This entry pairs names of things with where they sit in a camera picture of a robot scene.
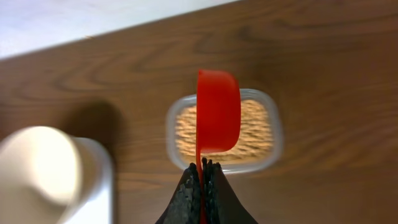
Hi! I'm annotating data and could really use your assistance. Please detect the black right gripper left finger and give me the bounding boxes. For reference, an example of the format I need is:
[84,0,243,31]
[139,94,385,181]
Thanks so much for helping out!
[155,163,201,224]

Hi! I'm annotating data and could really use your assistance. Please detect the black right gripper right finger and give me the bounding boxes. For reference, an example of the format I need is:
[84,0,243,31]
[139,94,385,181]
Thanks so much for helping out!
[202,157,258,224]

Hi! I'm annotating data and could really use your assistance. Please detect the red measuring scoop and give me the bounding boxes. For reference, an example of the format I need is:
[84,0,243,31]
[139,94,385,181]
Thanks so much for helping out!
[196,70,241,223]

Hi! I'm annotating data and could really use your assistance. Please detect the white digital kitchen scale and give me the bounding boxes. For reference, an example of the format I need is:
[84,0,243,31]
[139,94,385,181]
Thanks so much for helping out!
[60,138,115,224]

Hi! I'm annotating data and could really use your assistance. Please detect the cream round bowl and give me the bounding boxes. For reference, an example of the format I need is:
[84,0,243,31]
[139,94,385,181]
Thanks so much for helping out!
[1,126,98,224]

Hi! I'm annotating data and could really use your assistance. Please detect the clear plastic container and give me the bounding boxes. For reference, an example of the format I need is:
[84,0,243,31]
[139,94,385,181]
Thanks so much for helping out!
[166,88,284,174]

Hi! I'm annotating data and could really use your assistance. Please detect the tan soybeans pile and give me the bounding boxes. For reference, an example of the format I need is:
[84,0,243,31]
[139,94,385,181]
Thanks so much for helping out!
[175,100,273,164]

